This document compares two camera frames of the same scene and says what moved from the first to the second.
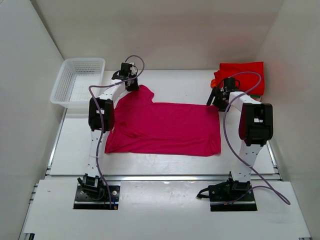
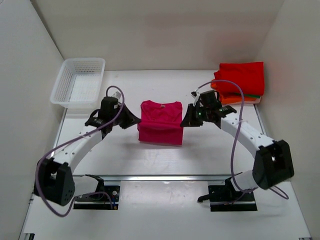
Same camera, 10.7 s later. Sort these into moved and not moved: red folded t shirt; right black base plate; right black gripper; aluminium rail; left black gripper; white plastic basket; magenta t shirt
Moved: right black gripper; left black gripper; magenta t shirt
Not moved: right black base plate; aluminium rail; white plastic basket; red folded t shirt
